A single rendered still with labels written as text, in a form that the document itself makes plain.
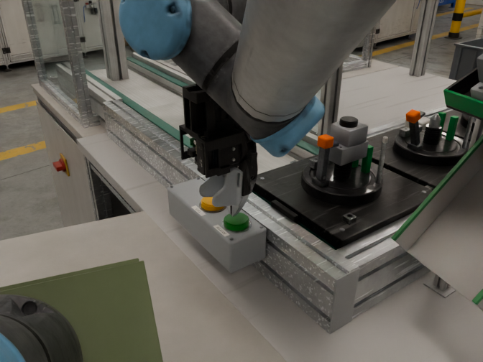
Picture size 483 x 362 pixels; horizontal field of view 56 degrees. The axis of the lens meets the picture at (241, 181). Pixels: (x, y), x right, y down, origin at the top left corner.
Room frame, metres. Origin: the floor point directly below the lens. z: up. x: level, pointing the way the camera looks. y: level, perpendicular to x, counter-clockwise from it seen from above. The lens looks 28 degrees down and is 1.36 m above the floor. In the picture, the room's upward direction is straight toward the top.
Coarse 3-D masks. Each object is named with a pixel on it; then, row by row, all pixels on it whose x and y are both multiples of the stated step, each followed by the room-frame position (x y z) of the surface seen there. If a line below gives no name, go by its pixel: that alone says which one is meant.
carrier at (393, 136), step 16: (400, 128) 0.98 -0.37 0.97; (432, 128) 0.84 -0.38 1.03; (448, 128) 0.86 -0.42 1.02; (400, 144) 0.84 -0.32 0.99; (432, 144) 0.84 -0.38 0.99; (448, 144) 0.84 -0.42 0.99; (464, 144) 0.82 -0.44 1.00; (400, 160) 0.81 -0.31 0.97; (416, 160) 0.80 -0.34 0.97; (432, 160) 0.78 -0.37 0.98; (448, 160) 0.78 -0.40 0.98; (416, 176) 0.74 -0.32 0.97; (432, 176) 0.74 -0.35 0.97
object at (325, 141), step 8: (320, 136) 0.68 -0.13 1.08; (328, 136) 0.68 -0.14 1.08; (320, 144) 0.67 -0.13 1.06; (328, 144) 0.67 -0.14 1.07; (336, 144) 0.68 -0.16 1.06; (320, 152) 0.68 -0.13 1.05; (328, 152) 0.67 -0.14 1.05; (320, 160) 0.67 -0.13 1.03; (320, 168) 0.67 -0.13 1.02; (320, 176) 0.67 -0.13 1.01
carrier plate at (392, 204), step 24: (288, 168) 0.77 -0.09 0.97; (384, 168) 0.77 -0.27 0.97; (264, 192) 0.69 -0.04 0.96; (288, 192) 0.68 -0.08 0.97; (384, 192) 0.68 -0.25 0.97; (408, 192) 0.68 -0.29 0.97; (312, 216) 0.60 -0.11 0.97; (336, 216) 0.60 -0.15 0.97; (360, 216) 0.60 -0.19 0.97; (384, 216) 0.60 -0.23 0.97; (336, 240) 0.55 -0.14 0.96
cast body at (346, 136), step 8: (344, 120) 0.70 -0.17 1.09; (352, 120) 0.70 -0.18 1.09; (336, 128) 0.70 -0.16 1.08; (344, 128) 0.69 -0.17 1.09; (352, 128) 0.69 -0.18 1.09; (360, 128) 0.69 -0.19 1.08; (336, 136) 0.70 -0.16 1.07; (344, 136) 0.68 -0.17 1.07; (352, 136) 0.68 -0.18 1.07; (360, 136) 0.69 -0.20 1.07; (344, 144) 0.68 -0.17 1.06; (352, 144) 0.68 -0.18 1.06; (360, 144) 0.69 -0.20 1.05; (336, 152) 0.68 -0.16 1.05; (344, 152) 0.67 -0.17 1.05; (352, 152) 0.68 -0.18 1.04; (360, 152) 0.70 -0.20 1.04; (336, 160) 0.68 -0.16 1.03; (344, 160) 0.67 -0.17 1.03; (352, 160) 0.69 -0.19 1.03
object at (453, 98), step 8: (472, 72) 0.51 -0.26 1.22; (464, 80) 0.51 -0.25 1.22; (472, 80) 0.51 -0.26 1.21; (448, 88) 0.50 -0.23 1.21; (456, 88) 0.50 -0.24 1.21; (464, 88) 0.51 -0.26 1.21; (448, 96) 0.49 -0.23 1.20; (456, 96) 0.48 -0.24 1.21; (464, 96) 0.47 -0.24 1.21; (448, 104) 0.50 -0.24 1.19; (456, 104) 0.48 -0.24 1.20; (464, 104) 0.47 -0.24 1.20; (472, 104) 0.46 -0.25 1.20; (480, 104) 0.45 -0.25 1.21; (464, 112) 0.48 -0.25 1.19; (472, 112) 0.47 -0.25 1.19; (480, 112) 0.46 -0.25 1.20
